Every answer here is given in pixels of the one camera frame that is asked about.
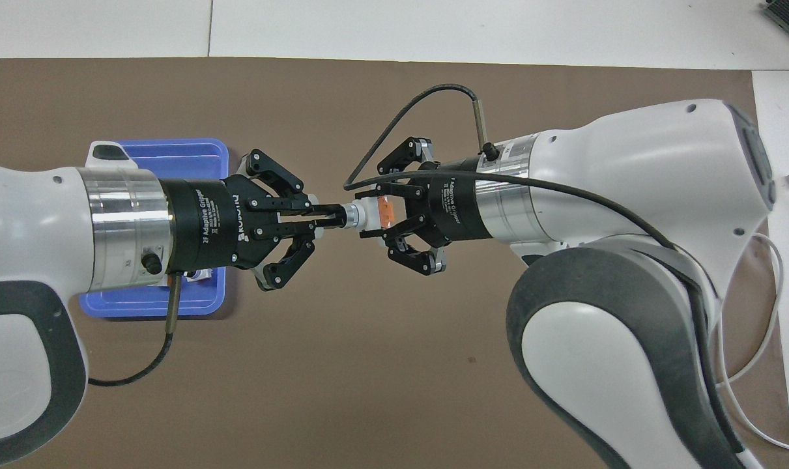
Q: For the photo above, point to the orange white rotary switch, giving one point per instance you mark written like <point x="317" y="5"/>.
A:
<point x="368" y="215"/>

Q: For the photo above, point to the brown paper table mat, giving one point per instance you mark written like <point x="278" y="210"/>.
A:
<point x="368" y="358"/>

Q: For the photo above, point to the blue plastic tray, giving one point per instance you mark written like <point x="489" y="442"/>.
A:
<point x="192" y="156"/>

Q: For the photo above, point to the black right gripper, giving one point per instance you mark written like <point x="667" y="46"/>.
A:
<point x="459" y="205"/>

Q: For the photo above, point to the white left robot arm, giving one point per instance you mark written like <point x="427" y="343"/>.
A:
<point x="29" y="228"/>

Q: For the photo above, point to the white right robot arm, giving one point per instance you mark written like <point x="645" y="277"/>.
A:
<point x="629" y="260"/>

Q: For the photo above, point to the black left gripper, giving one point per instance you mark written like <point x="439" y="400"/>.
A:
<point x="199" y="225"/>

